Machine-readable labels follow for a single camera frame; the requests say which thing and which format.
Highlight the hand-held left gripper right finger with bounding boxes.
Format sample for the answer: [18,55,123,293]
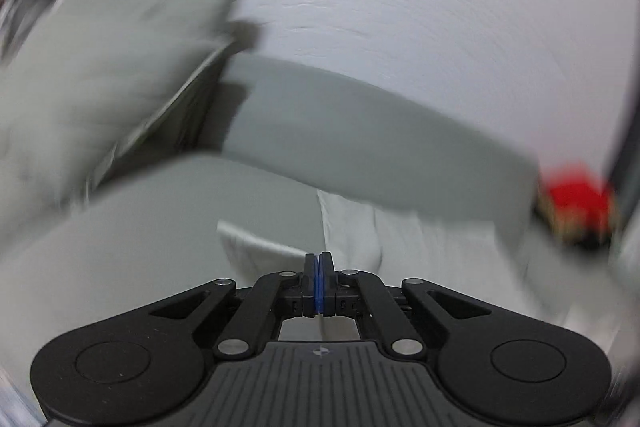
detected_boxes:
[319,251,495,359]

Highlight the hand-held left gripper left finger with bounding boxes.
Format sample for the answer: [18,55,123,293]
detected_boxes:
[149,252,319,359]

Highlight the white garment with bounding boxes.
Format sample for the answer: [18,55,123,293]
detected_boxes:
[217,189,621,348]

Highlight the red and black object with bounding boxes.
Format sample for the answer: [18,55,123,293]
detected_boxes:
[535,163,618,253]

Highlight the grey pillow with white piping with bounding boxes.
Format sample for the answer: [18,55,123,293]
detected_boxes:
[0,0,251,233]

